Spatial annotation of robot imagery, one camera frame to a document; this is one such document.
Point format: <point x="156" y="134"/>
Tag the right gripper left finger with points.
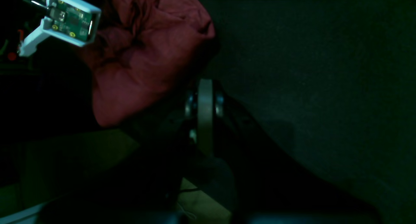
<point x="138" y="179"/>

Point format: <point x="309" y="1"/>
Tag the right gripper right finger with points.
<point x="270" y="182"/>

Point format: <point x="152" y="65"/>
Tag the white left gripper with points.
<point x="29" y="45"/>

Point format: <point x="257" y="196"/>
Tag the red long-sleeve T-shirt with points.
<point x="144" y="49"/>

